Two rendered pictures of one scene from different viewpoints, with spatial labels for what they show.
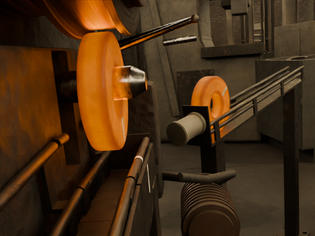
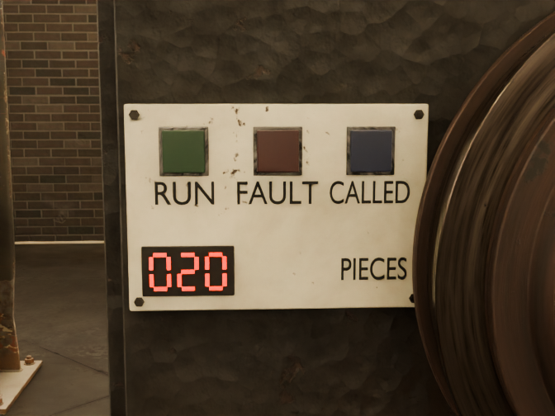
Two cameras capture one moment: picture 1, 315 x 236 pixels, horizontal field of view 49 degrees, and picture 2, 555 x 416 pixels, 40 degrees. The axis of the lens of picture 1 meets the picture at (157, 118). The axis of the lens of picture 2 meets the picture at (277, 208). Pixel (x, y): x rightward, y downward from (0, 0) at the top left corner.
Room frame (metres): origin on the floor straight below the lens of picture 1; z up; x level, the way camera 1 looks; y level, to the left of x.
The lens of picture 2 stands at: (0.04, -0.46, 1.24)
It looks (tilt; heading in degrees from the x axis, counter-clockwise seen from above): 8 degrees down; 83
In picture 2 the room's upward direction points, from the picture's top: straight up
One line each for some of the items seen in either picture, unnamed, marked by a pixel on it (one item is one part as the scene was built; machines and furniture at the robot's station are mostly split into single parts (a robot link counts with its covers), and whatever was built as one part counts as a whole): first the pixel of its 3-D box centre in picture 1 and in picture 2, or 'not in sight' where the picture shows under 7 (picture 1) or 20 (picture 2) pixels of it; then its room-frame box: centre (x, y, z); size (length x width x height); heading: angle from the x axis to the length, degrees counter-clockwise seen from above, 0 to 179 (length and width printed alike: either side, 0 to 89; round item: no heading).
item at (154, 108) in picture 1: (133, 140); not in sight; (0.69, 0.05, 0.68); 0.11 x 0.08 x 0.24; 86
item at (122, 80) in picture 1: (82, 85); not in sight; (0.46, 0.10, 0.82); 0.17 x 0.04 x 0.04; 86
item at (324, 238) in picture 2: not in sight; (277, 207); (0.13, 0.19, 1.15); 0.26 x 0.02 x 0.18; 176
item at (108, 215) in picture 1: (122, 192); not in sight; (0.48, 0.06, 0.66); 0.19 x 0.07 x 0.01; 176
